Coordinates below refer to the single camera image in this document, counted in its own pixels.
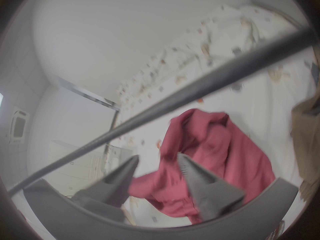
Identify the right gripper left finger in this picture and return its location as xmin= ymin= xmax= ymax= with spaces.
xmin=74 ymin=154 xmax=140 ymax=209

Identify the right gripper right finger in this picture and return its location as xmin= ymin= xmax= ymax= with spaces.
xmin=177 ymin=153 xmax=246 ymax=222

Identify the red shirt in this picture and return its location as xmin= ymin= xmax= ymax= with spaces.
xmin=128 ymin=108 xmax=276 ymax=226

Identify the white wardrobe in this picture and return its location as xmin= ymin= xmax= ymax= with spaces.
xmin=48 ymin=139 xmax=107 ymax=192

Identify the bed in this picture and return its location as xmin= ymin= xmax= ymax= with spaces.
xmin=104 ymin=4 xmax=320 ymax=229

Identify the white ceiling air vent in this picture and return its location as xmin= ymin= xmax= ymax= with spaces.
xmin=8 ymin=106 xmax=31 ymax=145

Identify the brown jacket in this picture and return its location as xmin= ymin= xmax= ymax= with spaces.
xmin=291 ymin=90 xmax=320 ymax=203

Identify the white printed quilt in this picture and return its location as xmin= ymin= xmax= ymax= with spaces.
xmin=116 ymin=5 xmax=265 ymax=104

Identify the black cable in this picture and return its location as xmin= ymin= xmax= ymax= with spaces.
xmin=7 ymin=26 xmax=318 ymax=197

